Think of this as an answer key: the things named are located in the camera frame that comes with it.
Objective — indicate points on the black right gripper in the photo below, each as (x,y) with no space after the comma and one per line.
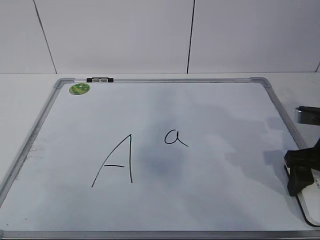
(300,163)

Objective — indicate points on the white whiteboard eraser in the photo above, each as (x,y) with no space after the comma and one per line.
(308,201)

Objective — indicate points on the black board hanging clip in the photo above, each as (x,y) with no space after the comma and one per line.
(100,80)

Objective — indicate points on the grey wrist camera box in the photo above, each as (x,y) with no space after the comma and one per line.
(308,115)

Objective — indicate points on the white board with aluminium frame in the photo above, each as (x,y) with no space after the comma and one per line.
(156,159)

